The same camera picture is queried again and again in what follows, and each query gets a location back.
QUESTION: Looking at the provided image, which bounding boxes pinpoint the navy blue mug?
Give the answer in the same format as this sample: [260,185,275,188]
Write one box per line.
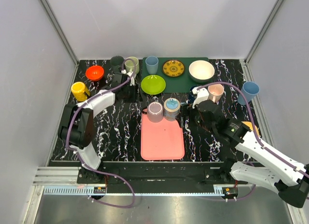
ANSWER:
[188,85,196,104]

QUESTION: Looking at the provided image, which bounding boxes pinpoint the light blue mug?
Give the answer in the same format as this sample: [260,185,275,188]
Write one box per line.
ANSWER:
[163,98,186,122]

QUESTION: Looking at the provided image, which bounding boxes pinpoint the pink mug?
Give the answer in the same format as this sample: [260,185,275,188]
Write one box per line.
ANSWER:
[208,84,224,103]

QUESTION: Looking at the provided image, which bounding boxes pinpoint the light green mug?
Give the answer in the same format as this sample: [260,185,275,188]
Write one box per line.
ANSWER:
[125,56,140,74]

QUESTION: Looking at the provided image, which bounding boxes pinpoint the purple mug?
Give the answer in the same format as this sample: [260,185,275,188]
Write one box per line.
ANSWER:
[147,102,164,123]

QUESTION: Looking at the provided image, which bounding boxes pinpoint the grey mug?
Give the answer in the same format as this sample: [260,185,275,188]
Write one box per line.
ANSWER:
[110,56,124,72]

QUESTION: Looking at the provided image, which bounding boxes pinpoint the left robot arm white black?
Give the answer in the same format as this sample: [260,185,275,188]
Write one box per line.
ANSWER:
[58,72,136,183]

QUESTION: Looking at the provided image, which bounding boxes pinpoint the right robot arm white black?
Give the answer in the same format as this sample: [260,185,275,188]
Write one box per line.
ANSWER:
[176,100,309,208]

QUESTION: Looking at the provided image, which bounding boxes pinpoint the yellow mug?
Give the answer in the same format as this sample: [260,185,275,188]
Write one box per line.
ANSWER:
[70,82,90,102]

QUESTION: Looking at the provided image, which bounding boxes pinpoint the dark green mat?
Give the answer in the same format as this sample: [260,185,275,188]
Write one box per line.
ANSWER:
[141,57,214,93]

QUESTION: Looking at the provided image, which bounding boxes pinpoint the lime green plate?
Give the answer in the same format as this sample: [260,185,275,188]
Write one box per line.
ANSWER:
[141,75,166,95]

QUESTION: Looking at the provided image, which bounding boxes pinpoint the blue cup on mat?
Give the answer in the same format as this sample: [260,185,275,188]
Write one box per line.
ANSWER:
[145,56,159,75]

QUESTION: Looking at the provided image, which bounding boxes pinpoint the white bowl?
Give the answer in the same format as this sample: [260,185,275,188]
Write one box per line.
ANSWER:
[189,60,215,83]

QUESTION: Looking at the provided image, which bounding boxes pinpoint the red bowl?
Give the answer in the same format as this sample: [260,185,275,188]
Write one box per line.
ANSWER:
[85,65,104,81]

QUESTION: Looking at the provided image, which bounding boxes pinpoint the pink tray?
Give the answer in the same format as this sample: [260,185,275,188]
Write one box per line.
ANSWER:
[141,114,185,160]

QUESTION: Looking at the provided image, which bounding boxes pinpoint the yellow patterned plate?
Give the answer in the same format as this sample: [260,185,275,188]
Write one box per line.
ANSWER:
[162,59,185,77]

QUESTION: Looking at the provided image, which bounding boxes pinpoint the yellow orange bowl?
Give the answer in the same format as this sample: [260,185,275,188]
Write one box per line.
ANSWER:
[242,121,260,136]

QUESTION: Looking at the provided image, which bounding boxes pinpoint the blue cup at right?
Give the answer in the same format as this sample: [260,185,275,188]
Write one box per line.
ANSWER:
[238,82,260,105]

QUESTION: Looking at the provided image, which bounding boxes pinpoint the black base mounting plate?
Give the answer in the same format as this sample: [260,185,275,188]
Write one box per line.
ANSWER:
[77,162,235,184]

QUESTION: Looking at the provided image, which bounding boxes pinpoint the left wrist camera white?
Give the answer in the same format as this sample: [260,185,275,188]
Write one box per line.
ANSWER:
[121,70,136,86]

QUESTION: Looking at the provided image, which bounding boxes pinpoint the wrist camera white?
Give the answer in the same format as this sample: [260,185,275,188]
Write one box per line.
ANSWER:
[192,87,209,109]
[121,70,136,86]

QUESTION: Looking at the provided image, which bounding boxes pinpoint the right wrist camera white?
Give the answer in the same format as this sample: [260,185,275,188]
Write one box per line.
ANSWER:
[192,87,209,109]

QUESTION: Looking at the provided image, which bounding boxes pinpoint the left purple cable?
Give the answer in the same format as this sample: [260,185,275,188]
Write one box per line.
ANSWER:
[65,59,136,208]

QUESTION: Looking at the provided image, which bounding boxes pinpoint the left aluminium frame post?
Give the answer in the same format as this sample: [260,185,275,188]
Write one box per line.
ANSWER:
[39,0,79,65]

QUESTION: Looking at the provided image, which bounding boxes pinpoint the aluminium frame post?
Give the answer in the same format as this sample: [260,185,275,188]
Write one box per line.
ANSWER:
[39,0,79,65]
[244,0,285,65]

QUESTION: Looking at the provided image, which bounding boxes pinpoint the front aluminium rail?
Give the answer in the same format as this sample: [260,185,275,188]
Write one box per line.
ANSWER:
[43,183,231,196]

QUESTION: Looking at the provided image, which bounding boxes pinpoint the right aluminium frame post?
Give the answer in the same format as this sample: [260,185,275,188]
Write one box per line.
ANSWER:
[244,0,285,65]

